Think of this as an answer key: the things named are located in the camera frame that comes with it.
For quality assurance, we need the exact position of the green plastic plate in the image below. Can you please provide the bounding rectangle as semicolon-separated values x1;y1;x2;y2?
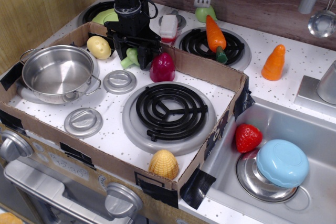
92;8;119;25

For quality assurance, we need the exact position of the hanging steel ladle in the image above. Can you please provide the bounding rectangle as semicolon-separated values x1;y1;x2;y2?
308;0;335;38

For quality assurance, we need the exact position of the right front oven knob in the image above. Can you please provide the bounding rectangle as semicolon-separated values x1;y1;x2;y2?
104;182;143;219

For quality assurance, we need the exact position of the orange toy cone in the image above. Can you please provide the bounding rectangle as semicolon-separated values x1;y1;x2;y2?
261;45;286;81

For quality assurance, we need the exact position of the yellow toy potato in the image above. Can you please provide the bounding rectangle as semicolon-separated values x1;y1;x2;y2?
87;36;112;60

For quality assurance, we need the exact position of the light blue plastic bowl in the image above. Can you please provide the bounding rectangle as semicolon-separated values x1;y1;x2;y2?
256;139;310;188

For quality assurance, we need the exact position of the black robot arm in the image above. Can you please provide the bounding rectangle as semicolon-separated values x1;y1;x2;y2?
104;0;161;69

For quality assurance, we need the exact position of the oven knob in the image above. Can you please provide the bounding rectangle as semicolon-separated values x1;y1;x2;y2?
1;130;34;162
104;182;143;219

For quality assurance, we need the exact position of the oven door handle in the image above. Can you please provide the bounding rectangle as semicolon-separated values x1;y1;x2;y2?
3;160;116;222

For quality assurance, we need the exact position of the dark red toy vegetable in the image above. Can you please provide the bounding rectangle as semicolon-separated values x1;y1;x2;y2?
150;52;175;82

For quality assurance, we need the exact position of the orange object bottom left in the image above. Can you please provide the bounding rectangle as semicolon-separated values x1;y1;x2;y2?
0;212;23;224

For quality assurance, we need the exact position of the green toy broccoli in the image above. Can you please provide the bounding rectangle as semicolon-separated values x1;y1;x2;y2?
121;48;140;69

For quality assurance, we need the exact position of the orange toy carrot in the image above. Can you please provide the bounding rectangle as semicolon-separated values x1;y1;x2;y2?
206;15;228;63

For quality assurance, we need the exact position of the silver stove knob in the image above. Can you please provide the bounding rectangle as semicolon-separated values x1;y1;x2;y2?
64;108;103;138
103;70;137;94

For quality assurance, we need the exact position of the back left black burner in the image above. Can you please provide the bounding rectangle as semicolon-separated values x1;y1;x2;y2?
77;1;114;26

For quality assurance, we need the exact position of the steel bowl in sink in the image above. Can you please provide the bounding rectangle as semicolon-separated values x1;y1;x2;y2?
236;148;298;204

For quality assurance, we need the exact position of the yellow toy corn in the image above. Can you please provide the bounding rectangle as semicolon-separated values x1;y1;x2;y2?
148;150;179;180

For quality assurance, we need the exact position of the front right black burner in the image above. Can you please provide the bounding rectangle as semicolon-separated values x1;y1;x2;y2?
122;82;217;156

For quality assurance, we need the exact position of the upper silver stove knob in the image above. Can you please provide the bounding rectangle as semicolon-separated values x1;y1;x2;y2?
103;70;137;94

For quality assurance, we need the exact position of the green toy pear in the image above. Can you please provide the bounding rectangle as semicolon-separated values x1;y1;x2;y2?
195;5;217;23

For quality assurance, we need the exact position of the red toy strawberry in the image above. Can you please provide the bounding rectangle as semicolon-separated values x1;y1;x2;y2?
235;124;263;153

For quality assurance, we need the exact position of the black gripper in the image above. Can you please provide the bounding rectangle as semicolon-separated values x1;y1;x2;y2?
104;8;161;70

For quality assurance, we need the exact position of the cardboard fence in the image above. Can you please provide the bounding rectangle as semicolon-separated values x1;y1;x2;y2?
0;21;255;210

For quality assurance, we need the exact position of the steel sink basin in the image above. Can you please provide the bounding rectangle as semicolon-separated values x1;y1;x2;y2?
203;100;335;223

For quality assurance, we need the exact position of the black burner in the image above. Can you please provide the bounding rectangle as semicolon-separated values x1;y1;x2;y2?
122;82;217;156
77;1;114;26
173;27;251;71

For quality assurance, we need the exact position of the back right black burner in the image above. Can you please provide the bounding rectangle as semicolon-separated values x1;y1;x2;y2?
173;27;251;71

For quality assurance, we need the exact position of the left front oven knob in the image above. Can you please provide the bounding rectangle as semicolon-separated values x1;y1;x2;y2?
1;130;34;162

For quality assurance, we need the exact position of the steel cooking pot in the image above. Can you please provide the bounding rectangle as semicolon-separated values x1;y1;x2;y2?
19;45;101;104

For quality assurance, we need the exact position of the lower silver stove knob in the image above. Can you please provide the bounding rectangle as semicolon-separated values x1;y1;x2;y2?
64;108;103;138

